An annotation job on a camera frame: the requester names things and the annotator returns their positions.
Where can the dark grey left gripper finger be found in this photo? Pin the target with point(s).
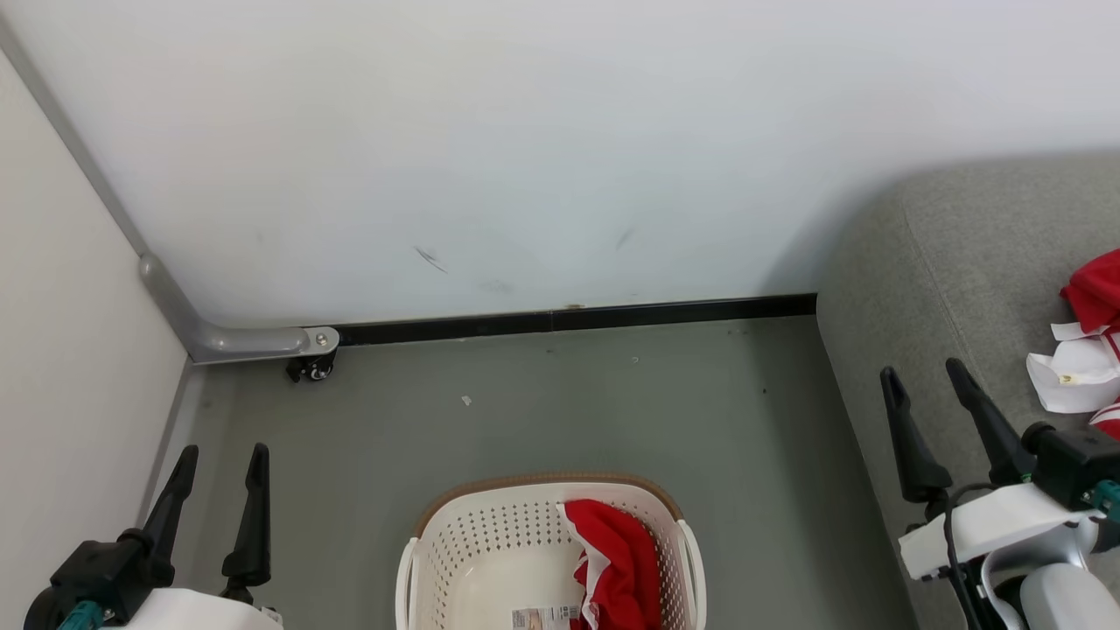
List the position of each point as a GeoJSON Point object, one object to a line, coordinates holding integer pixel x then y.
{"type": "Point", "coordinates": [254, 542]}
{"type": "Point", "coordinates": [171, 507]}

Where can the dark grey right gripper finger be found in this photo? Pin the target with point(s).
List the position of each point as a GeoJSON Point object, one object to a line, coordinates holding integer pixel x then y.
{"type": "Point", "coordinates": [993, 429]}
{"type": "Point", "coordinates": [914, 446]}

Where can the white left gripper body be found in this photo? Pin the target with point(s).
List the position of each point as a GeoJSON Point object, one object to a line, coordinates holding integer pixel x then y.
{"type": "Point", "coordinates": [192, 612]}

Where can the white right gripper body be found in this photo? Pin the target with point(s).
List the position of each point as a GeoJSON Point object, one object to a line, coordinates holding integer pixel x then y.
{"type": "Point", "coordinates": [1006, 525]}

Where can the red and white jacket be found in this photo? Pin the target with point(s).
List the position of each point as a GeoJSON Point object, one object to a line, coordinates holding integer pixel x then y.
{"type": "Point", "coordinates": [1085, 367]}

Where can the red garment with white stripes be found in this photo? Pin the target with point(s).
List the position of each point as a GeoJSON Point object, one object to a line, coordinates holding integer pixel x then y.
{"type": "Point", "coordinates": [626, 551]}

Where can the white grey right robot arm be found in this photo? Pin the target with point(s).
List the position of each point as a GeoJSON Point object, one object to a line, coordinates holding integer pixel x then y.
{"type": "Point", "coordinates": [1059, 599]}

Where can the grey fabric sofa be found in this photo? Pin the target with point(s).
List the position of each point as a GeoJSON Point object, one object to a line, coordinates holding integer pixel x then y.
{"type": "Point", "coordinates": [962, 289]}

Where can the black caster wheel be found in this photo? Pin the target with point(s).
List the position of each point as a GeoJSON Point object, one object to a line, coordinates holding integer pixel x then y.
{"type": "Point", "coordinates": [315, 369]}

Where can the grey metal partition foot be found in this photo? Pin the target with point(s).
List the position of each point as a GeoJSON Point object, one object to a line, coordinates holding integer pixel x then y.
{"type": "Point", "coordinates": [254, 339]}

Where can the white perforated laundry basket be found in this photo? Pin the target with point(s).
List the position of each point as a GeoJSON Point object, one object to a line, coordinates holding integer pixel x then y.
{"type": "Point", "coordinates": [490, 542]}

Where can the paper label sticker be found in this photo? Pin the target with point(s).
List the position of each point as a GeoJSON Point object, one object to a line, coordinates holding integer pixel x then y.
{"type": "Point", "coordinates": [542, 619]}

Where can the black baseboard strip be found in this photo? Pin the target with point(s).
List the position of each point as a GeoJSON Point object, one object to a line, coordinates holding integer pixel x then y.
{"type": "Point", "coordinates": [612, 315]}

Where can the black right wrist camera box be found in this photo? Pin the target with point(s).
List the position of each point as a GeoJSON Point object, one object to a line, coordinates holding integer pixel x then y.
{"type": "Point", "coordinates": [1076, 464]}

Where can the grey partition frame post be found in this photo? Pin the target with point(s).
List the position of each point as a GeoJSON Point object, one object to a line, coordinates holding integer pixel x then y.
{"type": "Point", "coordinates": [70, 138]}

